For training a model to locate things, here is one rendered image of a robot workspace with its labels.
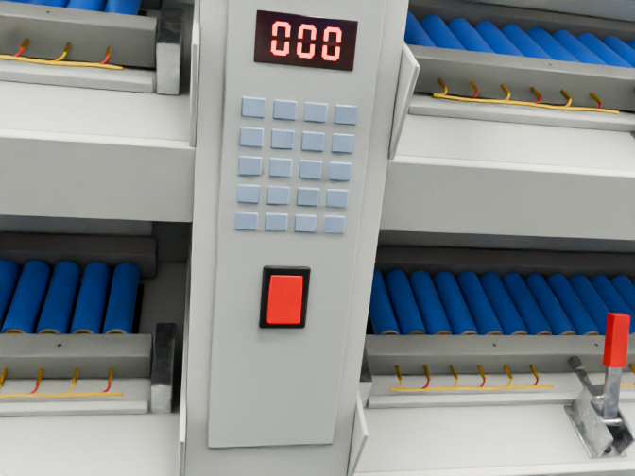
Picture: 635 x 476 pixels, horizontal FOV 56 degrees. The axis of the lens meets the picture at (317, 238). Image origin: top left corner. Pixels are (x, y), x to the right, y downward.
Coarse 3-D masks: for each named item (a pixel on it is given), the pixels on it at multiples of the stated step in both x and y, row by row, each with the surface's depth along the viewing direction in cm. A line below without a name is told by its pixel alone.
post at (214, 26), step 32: (224, 0) 26; (224, 32) 27; (384, 32) 28; (224, 64) 27; (384, 64) 28; (384, 96) 29; (384, 128) 29; (384, 160) 30; (192, 256) 29; (192, 288) 30; (352, 288) 32; (192, 320) 30; (352, 320) 32; (192, 352) 31; (352, 352) 33; (192, 384) 32; (352, 384) 33; (192, 416) 32; (352, 416) 34; (192, 448) 33; (224, 448) 33; (256, 448) 33; (288, 448) 34; (320, 448) 34
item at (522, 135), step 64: (448, 0) 44; (512, 0) 45; (576, 0) 46; (448, 64) 35; (512, 64) 36; (576, 64) 38; (448, 128) 33; (512, 128) 35; (576, 128) 36; (384, 192) 31; (448, 192) 32; (512, 192) 32; (576, 192) 33
